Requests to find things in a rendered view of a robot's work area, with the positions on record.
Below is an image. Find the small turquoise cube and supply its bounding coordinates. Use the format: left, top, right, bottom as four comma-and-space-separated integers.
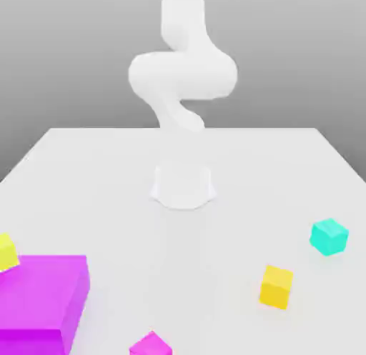
309, 217, 350, 257

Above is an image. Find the small magenta cube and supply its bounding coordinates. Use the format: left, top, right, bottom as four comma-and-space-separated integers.
128, 330, 174, 355

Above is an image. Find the small lime yellow cube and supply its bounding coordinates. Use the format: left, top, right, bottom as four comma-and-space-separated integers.
0, 232, 21, 273

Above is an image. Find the large magenta box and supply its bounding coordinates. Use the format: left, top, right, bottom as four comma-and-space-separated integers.
0, 254, 92, 355

